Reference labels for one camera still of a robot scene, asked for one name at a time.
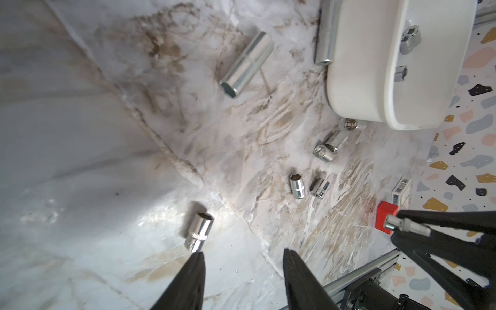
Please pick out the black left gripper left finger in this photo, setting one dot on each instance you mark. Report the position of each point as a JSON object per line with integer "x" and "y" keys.
{"x": 186, "y": 291}

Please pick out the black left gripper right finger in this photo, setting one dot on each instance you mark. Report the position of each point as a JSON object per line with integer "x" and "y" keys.
{"x": 302, "y": 289}

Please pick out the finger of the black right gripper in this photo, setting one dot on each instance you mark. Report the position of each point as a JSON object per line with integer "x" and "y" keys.
{"x": 477, "y": 257}
{"x": 470, "y": 221}

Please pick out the small printed card box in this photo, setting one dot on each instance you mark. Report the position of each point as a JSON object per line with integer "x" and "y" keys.
{"x": 400, "y": 194}

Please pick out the white plastic storage box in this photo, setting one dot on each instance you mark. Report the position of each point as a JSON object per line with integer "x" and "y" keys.
{"x": 360, "y": 81}

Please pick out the large chrome deep socket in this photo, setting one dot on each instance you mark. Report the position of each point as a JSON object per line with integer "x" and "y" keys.
{"x": 247, "y": 65}

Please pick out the long chrome socket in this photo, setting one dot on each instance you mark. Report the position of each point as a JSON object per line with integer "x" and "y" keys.
{"x": 327, "y": 34}

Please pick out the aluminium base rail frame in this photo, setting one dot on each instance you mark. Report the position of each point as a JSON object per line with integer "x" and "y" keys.
{"x": 361, "y": 289}

